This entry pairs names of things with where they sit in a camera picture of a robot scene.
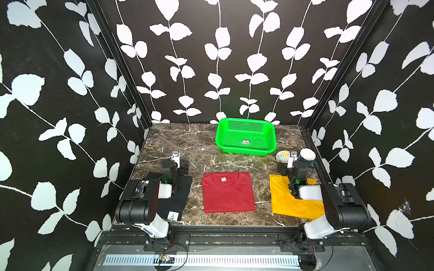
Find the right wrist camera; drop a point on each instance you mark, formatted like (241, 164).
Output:
(293, 156)

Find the yellow t-shirt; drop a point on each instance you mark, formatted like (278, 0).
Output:
(284, 203)

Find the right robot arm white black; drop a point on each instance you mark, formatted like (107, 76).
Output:
(330, 208)

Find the small circuit board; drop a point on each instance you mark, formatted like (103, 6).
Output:
(165, 259)

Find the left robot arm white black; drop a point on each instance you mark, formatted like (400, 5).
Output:
(150, 204)

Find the green mug white lid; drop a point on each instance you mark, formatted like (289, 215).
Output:
(308, 157)

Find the patterned yellow blue plate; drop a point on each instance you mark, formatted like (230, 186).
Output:
(283, 156)

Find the black t-shirt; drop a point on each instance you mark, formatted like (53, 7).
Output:
(172, 200)

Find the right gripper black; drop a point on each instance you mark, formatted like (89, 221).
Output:
(283, 167)

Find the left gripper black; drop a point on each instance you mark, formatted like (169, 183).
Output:
(183, 169)

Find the white slotted cable duct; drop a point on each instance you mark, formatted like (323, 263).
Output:
(242, 261)

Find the green plastic basket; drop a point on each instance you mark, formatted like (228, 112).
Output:
(246, 136)

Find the red t-shirt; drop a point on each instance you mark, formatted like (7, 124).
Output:
(227, 192)

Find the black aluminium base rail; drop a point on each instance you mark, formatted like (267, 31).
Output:
(181, 237)

